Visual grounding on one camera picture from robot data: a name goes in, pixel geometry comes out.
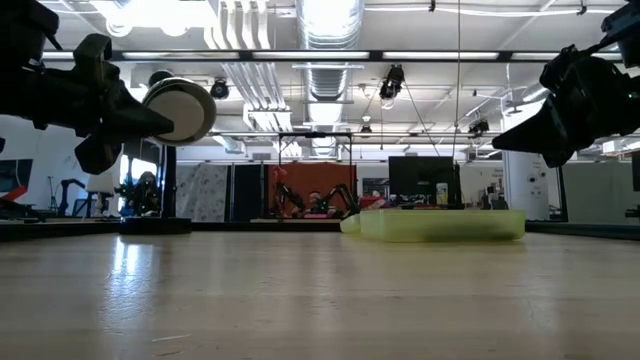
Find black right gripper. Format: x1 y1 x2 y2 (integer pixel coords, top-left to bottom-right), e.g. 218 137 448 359
492 45 640 169

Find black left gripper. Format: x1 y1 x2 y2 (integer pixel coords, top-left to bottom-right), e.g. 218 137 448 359
39 33 175 175

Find yellow-green transparent supply box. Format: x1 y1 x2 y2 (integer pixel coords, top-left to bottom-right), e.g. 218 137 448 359
339 208 527 244

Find bright window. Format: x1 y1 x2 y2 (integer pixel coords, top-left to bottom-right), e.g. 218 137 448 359
118 153 160 204

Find round white lamp on stand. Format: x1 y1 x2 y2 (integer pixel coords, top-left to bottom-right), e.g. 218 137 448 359
119 69 217 235

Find white round column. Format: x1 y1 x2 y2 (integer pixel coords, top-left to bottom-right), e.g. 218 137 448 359
502 112 550 222

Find black ceiling spotlight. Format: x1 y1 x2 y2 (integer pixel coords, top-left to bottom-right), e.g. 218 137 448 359
467 117 491 137
378 63 406 101
209 77 231 100

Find dark robot green lights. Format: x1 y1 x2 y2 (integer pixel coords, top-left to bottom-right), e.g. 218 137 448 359
119 171 162 217

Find white shade floor lamp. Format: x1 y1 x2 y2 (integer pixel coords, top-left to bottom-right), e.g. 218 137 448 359
86 172 115 219

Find grey partition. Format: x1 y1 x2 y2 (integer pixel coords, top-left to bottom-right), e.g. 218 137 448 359
558 162 632 224

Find white patterned partition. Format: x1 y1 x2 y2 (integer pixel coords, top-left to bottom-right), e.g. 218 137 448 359
175 163 230 223

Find black monitor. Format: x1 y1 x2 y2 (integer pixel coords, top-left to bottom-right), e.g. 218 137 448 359
388 155 462 206

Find dark partition panel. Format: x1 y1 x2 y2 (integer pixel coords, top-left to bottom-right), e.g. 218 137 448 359
230 163 266 222

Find black overhead light bar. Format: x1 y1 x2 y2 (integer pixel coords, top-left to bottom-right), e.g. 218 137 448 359
42 48 621 63

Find red container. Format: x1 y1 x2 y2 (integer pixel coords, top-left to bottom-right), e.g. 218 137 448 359
358 195 389 210

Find thin hanging cable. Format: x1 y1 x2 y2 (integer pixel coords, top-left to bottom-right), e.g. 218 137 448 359
452 0 462 157

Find dark wall picture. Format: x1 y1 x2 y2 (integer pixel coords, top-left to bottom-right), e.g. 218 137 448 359
0 158 34 201

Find orange partition wall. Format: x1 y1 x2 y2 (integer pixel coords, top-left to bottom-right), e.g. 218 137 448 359
267 162 357 219

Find silver ventilation duct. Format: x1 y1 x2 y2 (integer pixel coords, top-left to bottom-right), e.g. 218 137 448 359
294 0 366 117

